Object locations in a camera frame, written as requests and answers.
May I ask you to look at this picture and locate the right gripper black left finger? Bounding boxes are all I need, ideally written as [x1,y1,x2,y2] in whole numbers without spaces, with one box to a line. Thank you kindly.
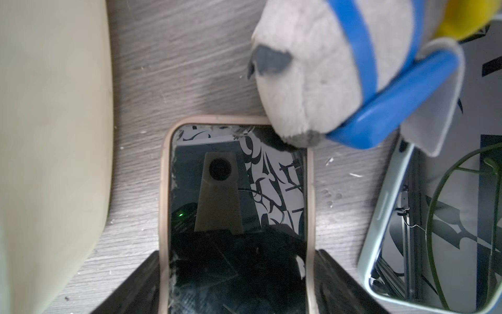
[92,251,159,314]

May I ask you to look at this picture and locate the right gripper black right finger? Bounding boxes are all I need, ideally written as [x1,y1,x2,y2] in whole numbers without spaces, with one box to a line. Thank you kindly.
[315,250,388,314]

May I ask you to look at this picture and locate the phone blue case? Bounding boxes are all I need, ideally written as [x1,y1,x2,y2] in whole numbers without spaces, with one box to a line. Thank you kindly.
[358,16,501,313]

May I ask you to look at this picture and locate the phone pink case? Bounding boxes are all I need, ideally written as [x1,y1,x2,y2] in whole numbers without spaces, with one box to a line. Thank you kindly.
[158,115,318,313]

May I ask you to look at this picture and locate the white storage basin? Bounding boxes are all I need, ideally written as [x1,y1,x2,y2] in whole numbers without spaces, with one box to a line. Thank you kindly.
[1,1,114,313]

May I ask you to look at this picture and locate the grey plush toy blue straps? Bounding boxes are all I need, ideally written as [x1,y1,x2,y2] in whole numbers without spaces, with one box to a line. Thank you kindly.
[246,0,502,158]

